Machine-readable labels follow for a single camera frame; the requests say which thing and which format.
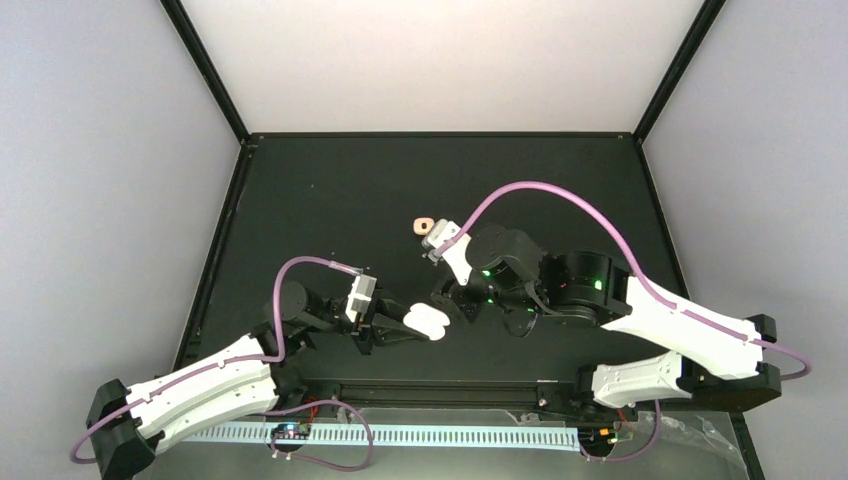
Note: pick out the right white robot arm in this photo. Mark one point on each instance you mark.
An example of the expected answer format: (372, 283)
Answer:
(712, 360)

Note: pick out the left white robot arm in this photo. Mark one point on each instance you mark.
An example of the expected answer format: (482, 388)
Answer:
(131, 425)

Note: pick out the black right frame post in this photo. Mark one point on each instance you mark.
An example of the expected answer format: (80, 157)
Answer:
(695, 35)

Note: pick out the black front rail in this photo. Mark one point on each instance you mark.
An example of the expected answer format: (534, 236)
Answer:
(442, 394)

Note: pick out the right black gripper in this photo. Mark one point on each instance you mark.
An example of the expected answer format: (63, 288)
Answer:
(467, 305)

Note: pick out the right circuit board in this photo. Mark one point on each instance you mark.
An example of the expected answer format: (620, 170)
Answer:
(606, 436)

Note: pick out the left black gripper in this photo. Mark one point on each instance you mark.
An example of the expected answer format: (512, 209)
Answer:
(375, 323)

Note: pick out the white oval case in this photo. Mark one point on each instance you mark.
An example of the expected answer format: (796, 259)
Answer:
(427, 320)

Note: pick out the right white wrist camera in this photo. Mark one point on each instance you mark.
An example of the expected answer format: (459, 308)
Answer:
(444, 242)

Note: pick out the white slotted cable duct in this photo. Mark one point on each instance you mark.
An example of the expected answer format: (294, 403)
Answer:
(439, 436)

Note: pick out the left circuit board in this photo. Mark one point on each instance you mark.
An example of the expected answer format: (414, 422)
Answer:
(290, 432)

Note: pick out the white square charging case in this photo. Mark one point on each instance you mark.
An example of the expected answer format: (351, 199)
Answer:
(423, 225)

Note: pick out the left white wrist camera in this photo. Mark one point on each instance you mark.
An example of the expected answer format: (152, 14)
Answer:
(360, 297)

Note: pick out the circuit board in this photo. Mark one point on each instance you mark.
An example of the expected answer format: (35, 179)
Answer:
(606, 436)
(290, 432)

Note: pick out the black frame post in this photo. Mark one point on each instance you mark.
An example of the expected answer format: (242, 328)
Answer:
(195, 47)
(695, 35)

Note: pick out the black left frame post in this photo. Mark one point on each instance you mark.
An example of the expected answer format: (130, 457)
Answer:
(195, 47)

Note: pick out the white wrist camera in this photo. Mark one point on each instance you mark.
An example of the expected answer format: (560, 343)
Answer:
(360, 297)
(444, 242)

